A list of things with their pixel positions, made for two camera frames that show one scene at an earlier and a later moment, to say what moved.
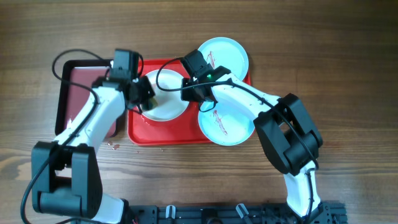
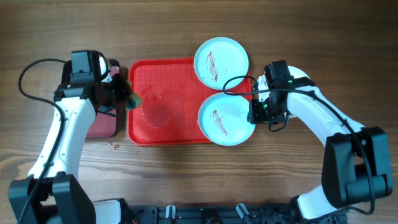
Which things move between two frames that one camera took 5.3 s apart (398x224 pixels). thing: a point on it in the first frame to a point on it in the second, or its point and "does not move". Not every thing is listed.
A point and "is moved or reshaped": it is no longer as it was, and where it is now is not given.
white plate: x=167 y=86 to x=297 y=73
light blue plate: x=226 y=52 does not move
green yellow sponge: x=153 y=102 is moved or reshaped
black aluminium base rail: x=326 y=213 does not move
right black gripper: x=187 y=96 to x=257 y=116
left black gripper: x=149 y=89 to x=120 y=81
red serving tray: x=183 y=130 does not move
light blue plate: x=226 y=125 does not move
